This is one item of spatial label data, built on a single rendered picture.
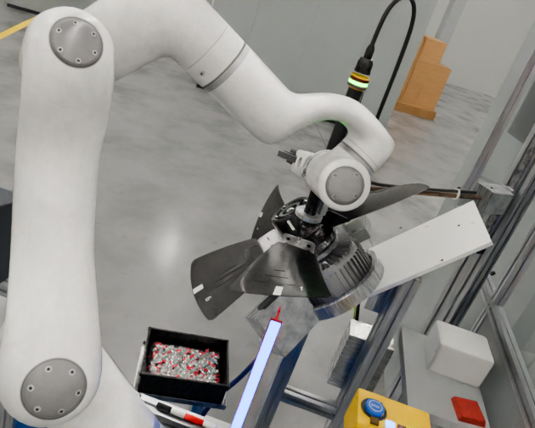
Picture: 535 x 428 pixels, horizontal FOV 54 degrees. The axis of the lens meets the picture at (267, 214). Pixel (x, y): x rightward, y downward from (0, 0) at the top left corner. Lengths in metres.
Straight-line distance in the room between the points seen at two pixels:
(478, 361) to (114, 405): 1.17
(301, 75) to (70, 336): 6.33
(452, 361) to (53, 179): 1.31
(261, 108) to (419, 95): 8.77
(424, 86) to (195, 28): 8.81
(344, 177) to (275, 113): 0.15
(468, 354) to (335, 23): 5.54
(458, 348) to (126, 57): 1.27
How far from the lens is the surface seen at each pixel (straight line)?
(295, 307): 1.40
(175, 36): 0.75
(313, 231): 1.40
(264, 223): 1.69
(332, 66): 6.90
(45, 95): 0.64
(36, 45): 0.64
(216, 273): 1.48
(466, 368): 1.72
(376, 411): 1.15
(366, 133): 0.85
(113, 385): 0.81
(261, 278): 1.19
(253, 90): 0.77
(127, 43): 0.76
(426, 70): 9.40
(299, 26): 6.74
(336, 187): 0.82
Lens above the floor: 1.83
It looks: 26 degrees down
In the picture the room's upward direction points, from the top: 18 degrees clockwise
